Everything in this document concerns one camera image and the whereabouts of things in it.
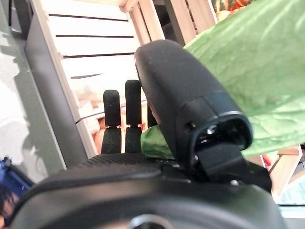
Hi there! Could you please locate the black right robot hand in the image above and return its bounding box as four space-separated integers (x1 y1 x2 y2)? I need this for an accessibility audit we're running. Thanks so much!
9 39 288 229

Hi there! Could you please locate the wooden slat crate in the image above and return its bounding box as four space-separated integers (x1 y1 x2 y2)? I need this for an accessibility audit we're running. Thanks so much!
35 0 219 120

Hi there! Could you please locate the blue plastic shopping basket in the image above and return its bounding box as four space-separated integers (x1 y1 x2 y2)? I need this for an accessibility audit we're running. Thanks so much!
0 156 35 229

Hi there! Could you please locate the wooden produce display stand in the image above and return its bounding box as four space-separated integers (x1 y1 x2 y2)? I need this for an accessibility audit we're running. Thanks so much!
23 0 96 172

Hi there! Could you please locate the green white napa cabbage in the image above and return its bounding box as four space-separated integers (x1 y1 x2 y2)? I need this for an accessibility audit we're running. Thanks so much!
140 0 305 161

